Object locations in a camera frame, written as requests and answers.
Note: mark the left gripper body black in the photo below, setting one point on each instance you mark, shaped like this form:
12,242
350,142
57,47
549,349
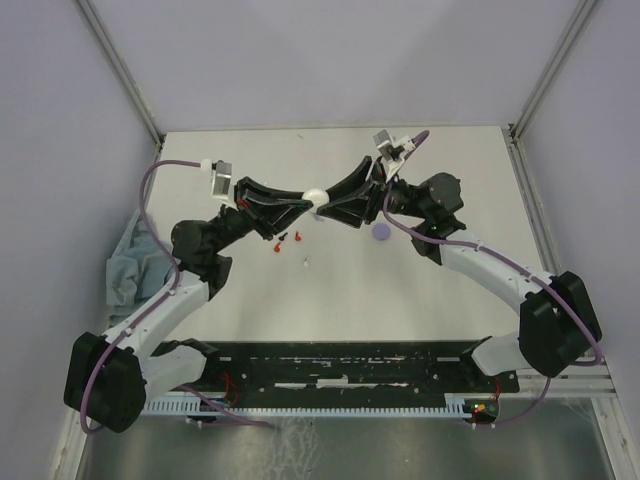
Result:
258,224

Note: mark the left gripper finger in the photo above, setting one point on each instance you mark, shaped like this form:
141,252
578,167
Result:
281,217
255,194

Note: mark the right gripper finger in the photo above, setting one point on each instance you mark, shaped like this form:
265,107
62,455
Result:
351,210
351,182

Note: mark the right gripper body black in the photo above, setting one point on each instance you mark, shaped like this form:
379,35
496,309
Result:
377,191

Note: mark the white earbud charging case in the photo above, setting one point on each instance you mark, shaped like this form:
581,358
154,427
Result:
318,197

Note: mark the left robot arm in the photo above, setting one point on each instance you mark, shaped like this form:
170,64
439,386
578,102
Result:
112,375

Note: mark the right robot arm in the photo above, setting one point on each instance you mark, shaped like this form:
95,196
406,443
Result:
557,328

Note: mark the purple round case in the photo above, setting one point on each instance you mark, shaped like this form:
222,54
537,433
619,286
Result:
381,232

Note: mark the blue cloth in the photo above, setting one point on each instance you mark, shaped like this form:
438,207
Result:
135,272

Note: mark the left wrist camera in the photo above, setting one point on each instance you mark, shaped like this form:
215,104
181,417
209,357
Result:
220,173

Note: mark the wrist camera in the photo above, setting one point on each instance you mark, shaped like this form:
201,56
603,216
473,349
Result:
394,152
220,173

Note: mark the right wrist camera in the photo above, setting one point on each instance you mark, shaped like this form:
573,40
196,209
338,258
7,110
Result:
394,152

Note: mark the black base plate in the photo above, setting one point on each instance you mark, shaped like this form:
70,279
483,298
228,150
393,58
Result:
347,374

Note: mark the left aluminium frame post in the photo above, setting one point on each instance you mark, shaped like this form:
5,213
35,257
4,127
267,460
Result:
89,13

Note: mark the aluminium frame post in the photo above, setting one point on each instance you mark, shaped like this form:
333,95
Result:
578,23
89,13

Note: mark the right aluminium frame post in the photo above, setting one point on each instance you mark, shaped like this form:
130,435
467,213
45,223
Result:
578,23

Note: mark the light blue cable duct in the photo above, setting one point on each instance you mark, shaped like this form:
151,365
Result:
185,404

